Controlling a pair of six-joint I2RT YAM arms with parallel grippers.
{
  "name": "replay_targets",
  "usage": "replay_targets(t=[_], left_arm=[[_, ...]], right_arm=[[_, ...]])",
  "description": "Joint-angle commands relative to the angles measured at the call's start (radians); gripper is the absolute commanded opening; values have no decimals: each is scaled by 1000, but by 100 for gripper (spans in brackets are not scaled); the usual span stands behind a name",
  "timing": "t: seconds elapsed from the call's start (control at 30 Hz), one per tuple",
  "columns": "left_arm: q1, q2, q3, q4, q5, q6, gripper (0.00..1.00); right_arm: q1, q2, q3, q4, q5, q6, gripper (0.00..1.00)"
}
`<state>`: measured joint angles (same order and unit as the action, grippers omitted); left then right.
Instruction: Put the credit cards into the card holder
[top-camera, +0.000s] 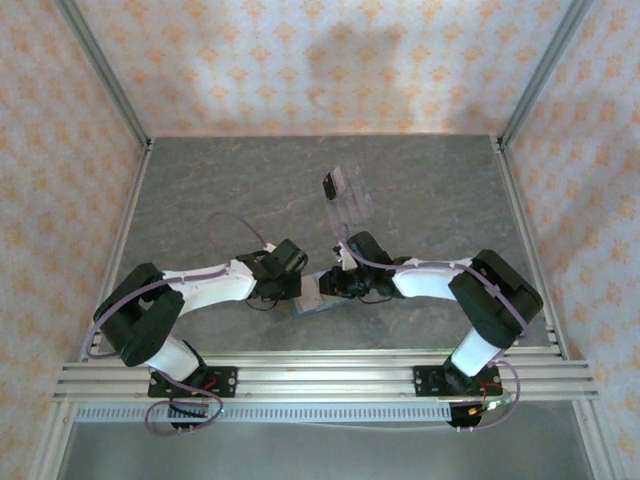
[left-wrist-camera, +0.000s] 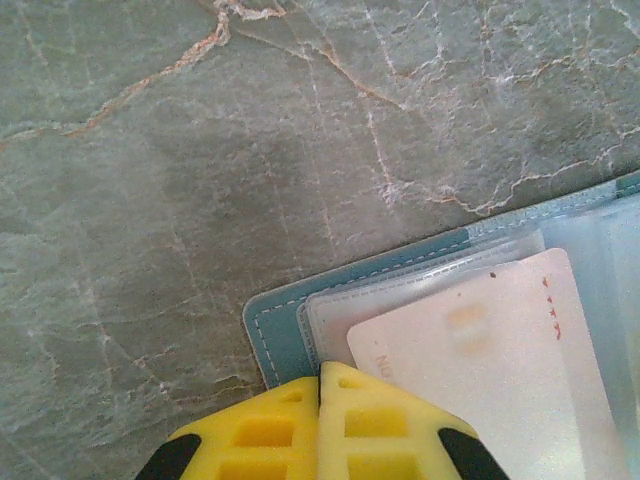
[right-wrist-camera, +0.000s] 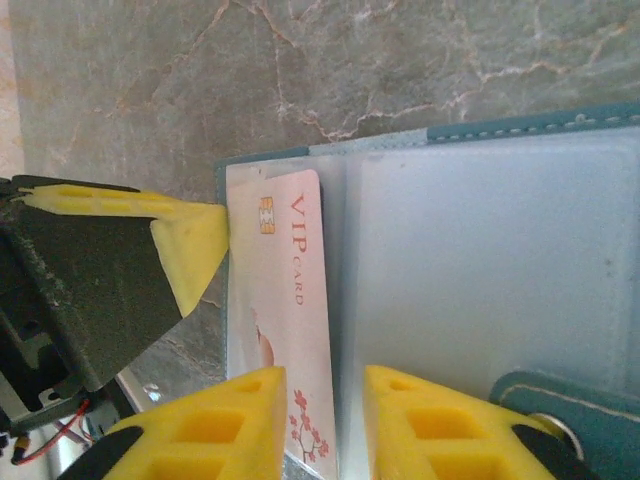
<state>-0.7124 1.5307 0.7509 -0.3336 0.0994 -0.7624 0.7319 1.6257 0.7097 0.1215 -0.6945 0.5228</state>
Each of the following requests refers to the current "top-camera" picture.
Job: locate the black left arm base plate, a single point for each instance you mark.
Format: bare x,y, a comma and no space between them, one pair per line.
225,382

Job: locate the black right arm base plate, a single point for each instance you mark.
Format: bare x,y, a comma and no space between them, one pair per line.
425,382

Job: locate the grey white credit card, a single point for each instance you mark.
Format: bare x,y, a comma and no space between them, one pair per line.
343,179

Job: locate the aluminium mounting rail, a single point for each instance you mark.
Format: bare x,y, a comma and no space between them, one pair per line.
325,380

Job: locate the aluminium frame post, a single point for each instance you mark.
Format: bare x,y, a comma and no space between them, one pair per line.
542,75
107,75

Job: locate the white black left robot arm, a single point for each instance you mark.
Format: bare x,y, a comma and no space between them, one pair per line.
215,290

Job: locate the clear acrylic card stand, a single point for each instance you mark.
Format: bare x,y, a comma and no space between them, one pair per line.
357,210

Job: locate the black credit card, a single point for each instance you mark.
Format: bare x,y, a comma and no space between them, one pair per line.
330,186

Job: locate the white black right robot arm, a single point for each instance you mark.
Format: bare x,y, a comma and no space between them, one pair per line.
425,280

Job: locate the aluminium frame leg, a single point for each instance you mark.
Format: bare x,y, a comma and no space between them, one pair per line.
54,440
592,440

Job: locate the aluminium table side rail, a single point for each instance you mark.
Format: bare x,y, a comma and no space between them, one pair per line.
527,250
118,250

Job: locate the yellow credit card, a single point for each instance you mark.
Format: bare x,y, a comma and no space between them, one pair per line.
311,295

